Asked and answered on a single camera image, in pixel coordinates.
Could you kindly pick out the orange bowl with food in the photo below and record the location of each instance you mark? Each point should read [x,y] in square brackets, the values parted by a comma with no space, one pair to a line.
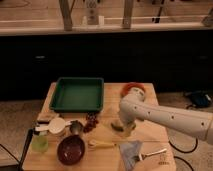
[135,87]

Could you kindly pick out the small metal cup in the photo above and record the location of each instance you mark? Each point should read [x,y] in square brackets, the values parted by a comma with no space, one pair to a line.
[76,128]

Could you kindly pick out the red grape bunch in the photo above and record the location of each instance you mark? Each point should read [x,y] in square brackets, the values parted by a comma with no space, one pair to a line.
[91,122]

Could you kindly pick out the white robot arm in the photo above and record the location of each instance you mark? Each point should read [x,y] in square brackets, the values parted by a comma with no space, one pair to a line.
[196,124]

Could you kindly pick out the green plastic cup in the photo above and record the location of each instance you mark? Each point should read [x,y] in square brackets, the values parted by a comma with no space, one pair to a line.
[39,143]

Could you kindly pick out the blue cloth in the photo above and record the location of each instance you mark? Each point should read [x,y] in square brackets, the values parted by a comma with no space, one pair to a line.
[128,150]

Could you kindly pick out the green plastic tray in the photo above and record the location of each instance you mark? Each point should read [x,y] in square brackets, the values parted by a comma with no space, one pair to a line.
[78,94]

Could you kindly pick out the dark maroon bowl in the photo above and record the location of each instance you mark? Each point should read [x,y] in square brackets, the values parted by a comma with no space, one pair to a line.
[71,150]

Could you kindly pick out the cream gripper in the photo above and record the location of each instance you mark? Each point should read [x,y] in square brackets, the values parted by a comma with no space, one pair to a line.
[127,129]

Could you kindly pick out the dark blue bag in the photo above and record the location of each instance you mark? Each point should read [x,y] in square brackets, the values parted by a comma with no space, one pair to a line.
[199,99]

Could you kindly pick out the white measuring cup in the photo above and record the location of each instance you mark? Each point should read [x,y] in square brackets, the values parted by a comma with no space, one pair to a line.
[56,126]

